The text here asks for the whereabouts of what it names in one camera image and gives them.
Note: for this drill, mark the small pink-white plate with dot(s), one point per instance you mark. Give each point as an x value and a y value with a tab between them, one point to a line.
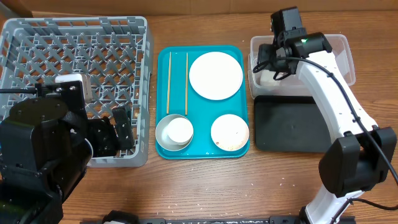
229	132

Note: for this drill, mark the grey bowl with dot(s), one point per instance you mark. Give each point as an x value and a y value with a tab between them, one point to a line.
161	134

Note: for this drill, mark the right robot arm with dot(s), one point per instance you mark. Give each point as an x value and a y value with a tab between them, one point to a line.
360	153

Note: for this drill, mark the wooden chopstick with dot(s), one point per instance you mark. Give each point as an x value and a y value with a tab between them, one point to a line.
168	83
186	83

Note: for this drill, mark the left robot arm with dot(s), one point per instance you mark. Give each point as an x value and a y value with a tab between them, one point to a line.
46	144

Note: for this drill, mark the teal serving tray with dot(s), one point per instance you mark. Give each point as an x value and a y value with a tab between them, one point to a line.
201	111

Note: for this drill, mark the grey dish rack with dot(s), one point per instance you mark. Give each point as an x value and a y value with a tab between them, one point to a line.
115	53

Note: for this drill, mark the large white plate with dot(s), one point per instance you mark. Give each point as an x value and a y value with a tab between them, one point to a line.
216	75

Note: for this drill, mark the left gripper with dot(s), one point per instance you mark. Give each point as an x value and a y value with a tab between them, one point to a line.
101	137

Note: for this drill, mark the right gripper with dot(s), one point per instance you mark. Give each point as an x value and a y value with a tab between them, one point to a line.
263	62

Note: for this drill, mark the clear white wrapper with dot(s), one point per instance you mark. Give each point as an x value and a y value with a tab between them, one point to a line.
267	79

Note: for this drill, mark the black tray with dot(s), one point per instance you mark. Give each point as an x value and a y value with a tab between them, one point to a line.
289	124

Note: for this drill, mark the clear plastic bin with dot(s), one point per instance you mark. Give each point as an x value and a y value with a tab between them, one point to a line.
292	86

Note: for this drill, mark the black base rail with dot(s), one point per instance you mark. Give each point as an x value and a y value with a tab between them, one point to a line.
289	219

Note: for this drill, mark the white cup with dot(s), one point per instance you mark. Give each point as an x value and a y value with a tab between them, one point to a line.
180	130

